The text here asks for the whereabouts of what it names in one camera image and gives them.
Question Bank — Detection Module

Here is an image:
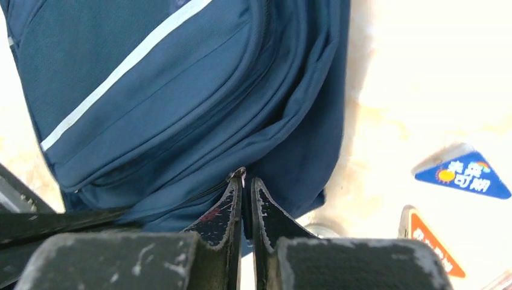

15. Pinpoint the small orange eraser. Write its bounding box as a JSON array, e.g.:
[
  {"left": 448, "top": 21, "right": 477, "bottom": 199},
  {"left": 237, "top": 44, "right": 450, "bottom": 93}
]
[{"left": 398, "top": 205, "right": 467, "bottom": 279}]

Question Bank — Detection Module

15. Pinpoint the blue triangular ruler piece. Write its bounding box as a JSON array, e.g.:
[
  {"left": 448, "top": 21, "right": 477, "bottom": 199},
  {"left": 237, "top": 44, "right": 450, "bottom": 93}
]
[{"left": 411, "top": 143, "right": 511, "bottom": 200}]

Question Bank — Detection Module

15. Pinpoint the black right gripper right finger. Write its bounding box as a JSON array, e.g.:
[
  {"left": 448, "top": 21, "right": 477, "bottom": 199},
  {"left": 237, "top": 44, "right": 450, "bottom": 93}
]
[{"left": 251, "top": 178, "right": 452, "bottom": 289}]

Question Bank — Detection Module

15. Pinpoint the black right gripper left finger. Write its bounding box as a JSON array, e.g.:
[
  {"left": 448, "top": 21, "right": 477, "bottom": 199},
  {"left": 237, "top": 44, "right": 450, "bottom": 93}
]
[{"left": 16, "top": 178, "right": 243, "bottom": 289}]

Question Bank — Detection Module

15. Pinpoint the navy blue student backpack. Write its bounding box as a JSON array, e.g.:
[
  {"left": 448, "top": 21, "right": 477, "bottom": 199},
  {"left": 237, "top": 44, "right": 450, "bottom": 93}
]
[{"left": 1, "top": 1, "right": 351, "bottom": 231}]

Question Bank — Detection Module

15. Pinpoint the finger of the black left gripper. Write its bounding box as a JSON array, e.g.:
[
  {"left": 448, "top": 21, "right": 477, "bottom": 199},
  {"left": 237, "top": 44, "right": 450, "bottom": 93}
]
[
  {"left": 1, "top": 207, "right": 140, "bottom": 288},
  {"left": 1, "top": 164, "right": 54, "bottom": 213}
]

